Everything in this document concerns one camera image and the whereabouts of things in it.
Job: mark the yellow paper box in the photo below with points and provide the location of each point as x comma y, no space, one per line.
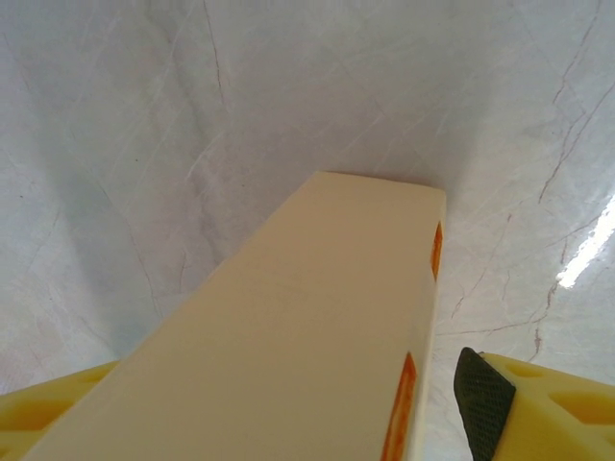
288,312

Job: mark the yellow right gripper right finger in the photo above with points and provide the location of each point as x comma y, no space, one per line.
552,418

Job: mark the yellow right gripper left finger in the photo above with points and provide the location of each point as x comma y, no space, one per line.
33,413

